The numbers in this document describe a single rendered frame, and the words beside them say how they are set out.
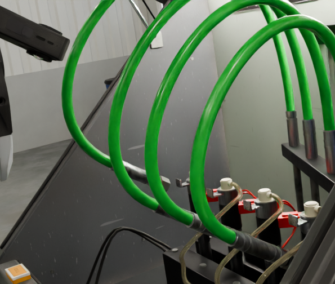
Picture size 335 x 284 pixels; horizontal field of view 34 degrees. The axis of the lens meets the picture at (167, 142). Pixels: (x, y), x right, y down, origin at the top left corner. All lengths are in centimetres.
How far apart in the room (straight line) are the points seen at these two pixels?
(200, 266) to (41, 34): 42
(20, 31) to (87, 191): 57
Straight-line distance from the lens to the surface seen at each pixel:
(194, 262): 83
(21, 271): 97
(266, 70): 107
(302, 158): 85
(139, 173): 76
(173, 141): 115
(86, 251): 111
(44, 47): 57
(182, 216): 62
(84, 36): 72
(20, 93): 749
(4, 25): 56
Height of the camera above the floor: 132
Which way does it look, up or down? 12 degrees down
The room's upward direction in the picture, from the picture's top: 9 degrees counter-clockwise
